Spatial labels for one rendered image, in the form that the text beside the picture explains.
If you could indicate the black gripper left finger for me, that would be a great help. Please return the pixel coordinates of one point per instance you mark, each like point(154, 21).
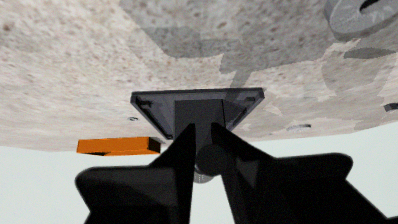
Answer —
point(167, 180)

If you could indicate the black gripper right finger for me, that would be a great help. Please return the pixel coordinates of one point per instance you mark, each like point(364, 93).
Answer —
point(252, 176)

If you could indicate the orange open tray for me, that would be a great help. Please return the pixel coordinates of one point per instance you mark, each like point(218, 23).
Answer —
point(118, 146)

